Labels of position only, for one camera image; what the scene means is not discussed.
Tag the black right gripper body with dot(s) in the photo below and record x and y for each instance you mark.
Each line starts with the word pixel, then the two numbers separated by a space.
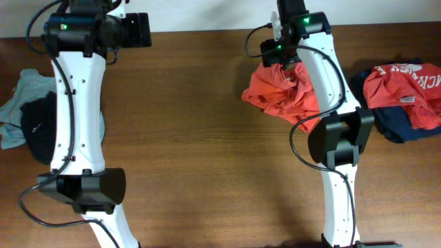
pixel 277 52

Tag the orange t-shirt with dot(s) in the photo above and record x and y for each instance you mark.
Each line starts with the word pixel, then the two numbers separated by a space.
pixel 287 94

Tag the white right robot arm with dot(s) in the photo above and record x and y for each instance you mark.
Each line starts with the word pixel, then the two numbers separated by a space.
pixel 340 136

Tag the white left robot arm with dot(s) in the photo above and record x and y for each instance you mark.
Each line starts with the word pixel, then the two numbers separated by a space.
pixel 78 45

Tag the grey garment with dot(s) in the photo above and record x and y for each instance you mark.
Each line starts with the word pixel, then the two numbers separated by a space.
pixel 30 87

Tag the black garment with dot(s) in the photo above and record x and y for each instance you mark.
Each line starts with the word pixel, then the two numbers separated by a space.
pixel 39 125

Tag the navy blue garment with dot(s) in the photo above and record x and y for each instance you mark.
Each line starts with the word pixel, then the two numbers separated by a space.
pixel 392 122

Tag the red printed t-shirt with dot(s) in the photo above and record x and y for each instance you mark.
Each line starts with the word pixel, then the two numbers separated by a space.
pixel 414 87

